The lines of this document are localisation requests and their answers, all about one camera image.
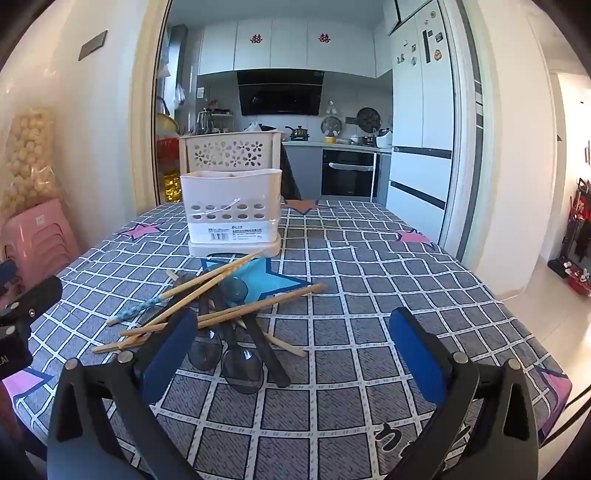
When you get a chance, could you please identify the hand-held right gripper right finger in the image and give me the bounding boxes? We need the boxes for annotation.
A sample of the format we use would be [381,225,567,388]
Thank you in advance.
[389,307,540,480]

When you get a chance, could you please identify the stack of pink plastic stools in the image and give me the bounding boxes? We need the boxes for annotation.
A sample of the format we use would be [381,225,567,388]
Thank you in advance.
[0,198,81,296]

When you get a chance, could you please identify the pile of red household goods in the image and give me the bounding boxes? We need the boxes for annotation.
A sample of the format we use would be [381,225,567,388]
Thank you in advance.
[549,178,591,294]

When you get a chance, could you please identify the black range hood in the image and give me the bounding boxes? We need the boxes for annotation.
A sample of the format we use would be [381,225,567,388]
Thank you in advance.
[237,70,324,116]

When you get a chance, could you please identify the beige flower-cutout storage cart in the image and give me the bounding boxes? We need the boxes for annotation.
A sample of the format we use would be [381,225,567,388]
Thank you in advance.
[178,130,287,199]

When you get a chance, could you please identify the white refrigerator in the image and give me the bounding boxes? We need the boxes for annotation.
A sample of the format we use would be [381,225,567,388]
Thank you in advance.
[385,0,455,232]

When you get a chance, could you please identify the grey checked tablecloth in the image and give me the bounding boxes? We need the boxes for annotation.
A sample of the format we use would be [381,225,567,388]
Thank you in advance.
[9,196,573,480]

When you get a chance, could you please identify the white plastic utensil holder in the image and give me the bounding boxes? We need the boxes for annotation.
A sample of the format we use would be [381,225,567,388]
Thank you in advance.
[180,168,283,258]

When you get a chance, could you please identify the black built-in oven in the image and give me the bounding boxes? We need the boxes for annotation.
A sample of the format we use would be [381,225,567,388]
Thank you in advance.
[321,148,377,198]

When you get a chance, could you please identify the plain wooden chopstick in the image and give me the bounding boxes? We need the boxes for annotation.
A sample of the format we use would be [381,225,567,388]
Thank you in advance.
[92,284,328,355]
[118,288,324,339]
[119,261,254,347]
[166,270,308,358]

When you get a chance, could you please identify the round black pan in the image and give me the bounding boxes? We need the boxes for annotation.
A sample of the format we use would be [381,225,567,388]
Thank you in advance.
[357,107,382,132]

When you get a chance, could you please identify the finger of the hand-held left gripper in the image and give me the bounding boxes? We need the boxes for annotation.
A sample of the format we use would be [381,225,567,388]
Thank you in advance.
[0,260,19,296]
[0,275,63,329]

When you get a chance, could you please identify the grey wall switch panel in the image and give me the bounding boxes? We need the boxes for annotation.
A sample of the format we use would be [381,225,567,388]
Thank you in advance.
[78,30,108,61]

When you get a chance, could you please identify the yellow basin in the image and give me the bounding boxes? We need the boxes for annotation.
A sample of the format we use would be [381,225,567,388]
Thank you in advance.
[156,112,178,138]

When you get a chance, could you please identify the bag of yellow balls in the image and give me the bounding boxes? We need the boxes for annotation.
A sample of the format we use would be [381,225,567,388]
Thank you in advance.
[0,107,63,222]

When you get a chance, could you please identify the white upper cabinets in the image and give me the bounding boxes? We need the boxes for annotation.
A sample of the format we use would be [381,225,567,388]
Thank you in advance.
[198,18,393,77]

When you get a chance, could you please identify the translucent grey spoon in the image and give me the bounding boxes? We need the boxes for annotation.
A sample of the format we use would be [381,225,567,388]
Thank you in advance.
[187,288,223,371]
[218,277,291,388]
[173,272,200,298]
[212,295,265,394]

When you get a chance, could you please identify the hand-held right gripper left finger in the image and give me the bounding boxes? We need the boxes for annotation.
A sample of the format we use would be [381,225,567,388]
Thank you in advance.
[46,307,204,480]

